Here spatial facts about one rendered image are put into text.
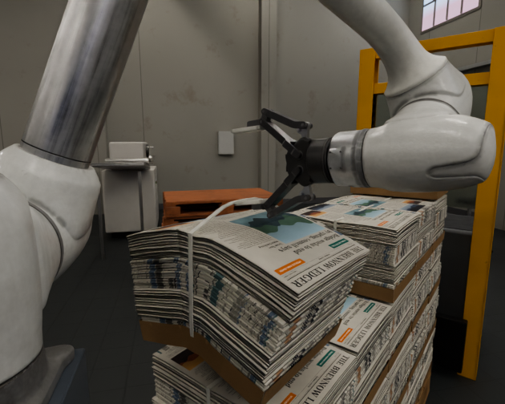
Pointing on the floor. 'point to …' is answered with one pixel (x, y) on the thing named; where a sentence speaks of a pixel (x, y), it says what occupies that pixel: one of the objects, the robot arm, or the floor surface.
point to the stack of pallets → (204, 203)
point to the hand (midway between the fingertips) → (241, 165)
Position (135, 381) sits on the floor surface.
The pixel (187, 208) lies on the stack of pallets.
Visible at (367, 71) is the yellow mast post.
